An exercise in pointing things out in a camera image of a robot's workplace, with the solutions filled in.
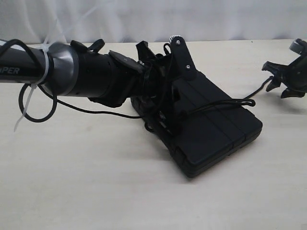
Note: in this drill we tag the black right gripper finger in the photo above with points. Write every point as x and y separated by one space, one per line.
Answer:
275 83
288 93

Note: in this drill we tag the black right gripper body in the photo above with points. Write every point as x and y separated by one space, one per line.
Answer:
293 75

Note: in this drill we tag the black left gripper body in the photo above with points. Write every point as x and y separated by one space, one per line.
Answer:
157 94

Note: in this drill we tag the black plastic carrying case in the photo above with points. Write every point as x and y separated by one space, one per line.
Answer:
200 140

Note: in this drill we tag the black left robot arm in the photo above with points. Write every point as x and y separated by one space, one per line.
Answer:
76 70

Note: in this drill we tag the white zip tie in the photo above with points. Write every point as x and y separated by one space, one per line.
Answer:
45 48

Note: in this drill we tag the white backdrop curtain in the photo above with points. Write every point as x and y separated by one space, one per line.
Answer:
118 21

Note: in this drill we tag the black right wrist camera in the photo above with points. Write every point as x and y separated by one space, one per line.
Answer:
299 46

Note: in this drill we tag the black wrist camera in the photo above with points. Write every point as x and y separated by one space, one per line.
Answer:
299 46
184 64

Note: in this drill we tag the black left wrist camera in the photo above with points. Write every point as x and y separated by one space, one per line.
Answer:
184 64

